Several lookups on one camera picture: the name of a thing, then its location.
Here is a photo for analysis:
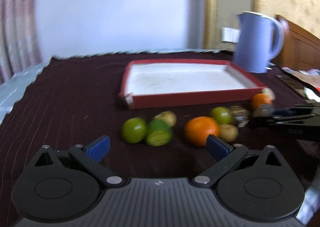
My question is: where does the brown flat strip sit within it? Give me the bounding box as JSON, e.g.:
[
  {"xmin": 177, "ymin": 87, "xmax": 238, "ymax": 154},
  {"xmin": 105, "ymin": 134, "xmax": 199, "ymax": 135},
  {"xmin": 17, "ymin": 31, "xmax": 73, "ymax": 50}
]
[{"xmin": 276, "ymin": 75, "xmax": 305, "ymax": 95}]

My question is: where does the green tomato with stem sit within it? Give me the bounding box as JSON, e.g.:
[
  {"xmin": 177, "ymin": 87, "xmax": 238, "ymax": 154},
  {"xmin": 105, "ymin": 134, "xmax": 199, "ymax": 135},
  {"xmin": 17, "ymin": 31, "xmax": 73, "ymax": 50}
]
[{"xmin": 121, "ymin": 117, "xmax": 147, "ymax": 144}]

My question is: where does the brown kiwi fruit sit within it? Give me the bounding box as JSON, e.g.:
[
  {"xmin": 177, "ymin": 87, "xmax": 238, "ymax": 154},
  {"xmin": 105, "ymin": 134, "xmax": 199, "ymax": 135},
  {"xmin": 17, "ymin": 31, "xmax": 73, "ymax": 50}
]
[
  {"xmin": 154, "ymin": 111, "xmax": 177, "ymax": 128},
  {"xmin": 219, "ymin": 124, "xmax": 239, "ymax": 142}
]

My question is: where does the wooden headboard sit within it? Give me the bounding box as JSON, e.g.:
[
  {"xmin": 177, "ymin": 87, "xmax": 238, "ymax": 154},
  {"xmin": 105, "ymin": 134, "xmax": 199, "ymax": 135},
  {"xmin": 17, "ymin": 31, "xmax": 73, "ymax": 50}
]
[{"xmin": 272, "ymin": 15, "xmax": 320, "ymax": 70}]

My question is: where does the pink patterned curtain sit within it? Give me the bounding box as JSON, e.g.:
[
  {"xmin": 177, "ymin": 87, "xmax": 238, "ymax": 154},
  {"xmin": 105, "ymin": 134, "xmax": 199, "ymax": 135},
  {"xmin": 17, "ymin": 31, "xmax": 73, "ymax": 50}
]
[{"xmin": 0, "ymin": 0, "xmax": 42, "ymax": 83}]

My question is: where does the blue electric kettle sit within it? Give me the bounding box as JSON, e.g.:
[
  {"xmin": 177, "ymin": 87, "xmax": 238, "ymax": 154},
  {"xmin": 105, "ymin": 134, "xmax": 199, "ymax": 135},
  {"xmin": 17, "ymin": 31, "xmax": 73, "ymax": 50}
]
[{"xmin": 232, "ymin": 11, "xmax": 284, "ymax": 73}]

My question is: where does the white wall switch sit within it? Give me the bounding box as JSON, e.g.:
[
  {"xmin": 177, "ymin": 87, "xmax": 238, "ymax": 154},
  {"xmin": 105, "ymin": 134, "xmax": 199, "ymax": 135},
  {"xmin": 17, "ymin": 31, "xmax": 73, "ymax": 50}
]
[{"xmin": 221, "ymin": 27, "xmax": 241, "ymax": 43}]

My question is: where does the red tray white inside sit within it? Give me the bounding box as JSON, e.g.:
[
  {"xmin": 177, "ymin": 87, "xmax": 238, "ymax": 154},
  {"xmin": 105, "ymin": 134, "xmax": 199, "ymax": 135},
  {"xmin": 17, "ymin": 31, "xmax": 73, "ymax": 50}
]
[{"xmin": 119, "ymin": 59, "xmax": 265, "ymax": 109}]

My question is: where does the dark striped table cloth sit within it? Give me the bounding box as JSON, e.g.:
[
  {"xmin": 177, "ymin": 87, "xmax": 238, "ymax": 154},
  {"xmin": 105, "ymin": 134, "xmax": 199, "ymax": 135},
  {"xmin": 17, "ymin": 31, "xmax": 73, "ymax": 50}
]
[{"xmin": 1, "ymin": 53, "xmax": 319, "ymax": 226}]

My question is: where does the light blue checked sheet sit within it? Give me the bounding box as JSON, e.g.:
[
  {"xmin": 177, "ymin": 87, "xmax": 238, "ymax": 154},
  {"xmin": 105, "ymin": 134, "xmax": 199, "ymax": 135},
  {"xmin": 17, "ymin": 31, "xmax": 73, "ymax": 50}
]
[{"xmin": 1, "ymin": 49, "xmax": 221, "ymax": 123}]

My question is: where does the large orange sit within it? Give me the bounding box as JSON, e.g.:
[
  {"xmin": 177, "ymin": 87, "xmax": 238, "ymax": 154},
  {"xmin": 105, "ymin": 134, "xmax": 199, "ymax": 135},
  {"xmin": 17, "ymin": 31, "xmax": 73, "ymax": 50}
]
[{"xmin": 184, "ymin": 116, "xmax": 220, "ymax": 146}]

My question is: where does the green cucumber piece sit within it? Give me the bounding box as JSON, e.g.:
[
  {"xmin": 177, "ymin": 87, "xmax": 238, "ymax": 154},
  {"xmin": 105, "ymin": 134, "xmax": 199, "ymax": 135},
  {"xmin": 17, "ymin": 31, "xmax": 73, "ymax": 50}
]
[{"xmin": 146, "ymin": 119, "xmax": 172, "ymax": 147}]

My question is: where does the printed paper package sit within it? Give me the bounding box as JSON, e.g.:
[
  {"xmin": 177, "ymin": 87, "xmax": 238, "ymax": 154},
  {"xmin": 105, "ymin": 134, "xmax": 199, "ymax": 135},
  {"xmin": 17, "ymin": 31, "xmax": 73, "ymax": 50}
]
[{"xmin": 281, "ymin": 67, "xmax": 319, "ymax": 91}]

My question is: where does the dark sugarcane piece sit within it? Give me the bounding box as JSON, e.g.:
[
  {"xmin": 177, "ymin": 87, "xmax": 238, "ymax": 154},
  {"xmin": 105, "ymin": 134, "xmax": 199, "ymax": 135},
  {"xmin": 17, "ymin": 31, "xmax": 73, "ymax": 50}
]
[
  {"xmin": 253, "ymin": 104, "xmax": 274, "ymax": 117},
  {"xmin": 229, "ymin": 105, "xmax": 249, "ymax": 128}
]

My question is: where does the small orange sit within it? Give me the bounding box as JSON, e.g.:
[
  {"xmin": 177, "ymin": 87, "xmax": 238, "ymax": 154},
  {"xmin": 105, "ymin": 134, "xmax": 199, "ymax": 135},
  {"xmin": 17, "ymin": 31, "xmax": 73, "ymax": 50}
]
[{"xmin": 251, "ymin": 93, "xmax": 273, "ymax": 109}]

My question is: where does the gold picture frame moulding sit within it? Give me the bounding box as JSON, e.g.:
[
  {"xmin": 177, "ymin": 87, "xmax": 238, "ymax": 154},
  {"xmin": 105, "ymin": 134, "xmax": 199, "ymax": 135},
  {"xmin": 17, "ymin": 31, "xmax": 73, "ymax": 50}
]
[{"xmin": 203, "ymin": 0, "xmax": 217, "ymax": 49}]

